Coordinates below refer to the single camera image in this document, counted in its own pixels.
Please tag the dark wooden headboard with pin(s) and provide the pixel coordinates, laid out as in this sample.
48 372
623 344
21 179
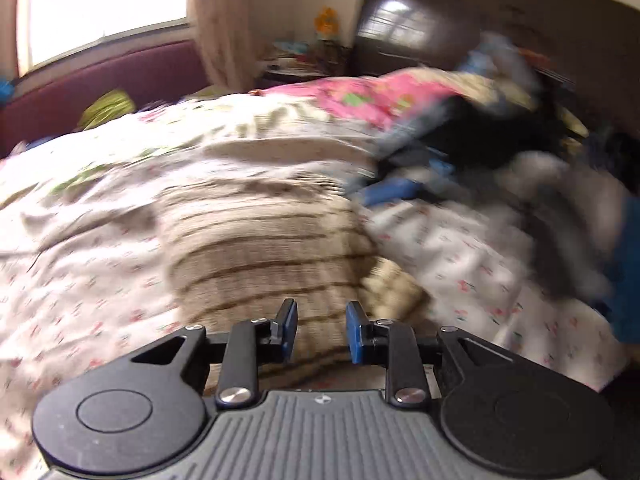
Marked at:
550 15

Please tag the blue cloth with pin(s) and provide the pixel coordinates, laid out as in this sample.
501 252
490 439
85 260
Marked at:
6 87

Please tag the window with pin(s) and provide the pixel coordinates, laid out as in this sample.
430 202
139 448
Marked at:
100 0

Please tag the pile of mixed clothes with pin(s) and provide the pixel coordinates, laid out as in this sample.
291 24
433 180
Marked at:
505 90

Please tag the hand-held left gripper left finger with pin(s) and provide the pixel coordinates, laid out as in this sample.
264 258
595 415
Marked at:
287 332

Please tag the beige striped knit sweater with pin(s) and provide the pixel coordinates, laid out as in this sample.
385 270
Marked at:
260 250

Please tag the yellow flower ornament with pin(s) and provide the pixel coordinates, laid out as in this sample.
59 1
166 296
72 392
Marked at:
327 22

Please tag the yellow-green pillow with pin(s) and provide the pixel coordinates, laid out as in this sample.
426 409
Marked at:
107 107

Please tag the maroon upholstered headboard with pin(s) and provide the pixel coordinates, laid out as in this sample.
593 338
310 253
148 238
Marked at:
100 85

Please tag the cluttered bedside table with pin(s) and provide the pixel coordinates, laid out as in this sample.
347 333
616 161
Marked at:
305 60

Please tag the floral bed quilt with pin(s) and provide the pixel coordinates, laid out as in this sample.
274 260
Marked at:
75 235

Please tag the beige curtain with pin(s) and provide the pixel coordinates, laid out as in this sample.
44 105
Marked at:
225 20

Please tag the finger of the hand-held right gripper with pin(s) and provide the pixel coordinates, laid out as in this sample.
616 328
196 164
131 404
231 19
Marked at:
435 165
392 192

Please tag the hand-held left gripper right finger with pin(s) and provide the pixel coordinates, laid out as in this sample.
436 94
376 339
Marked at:
355 335

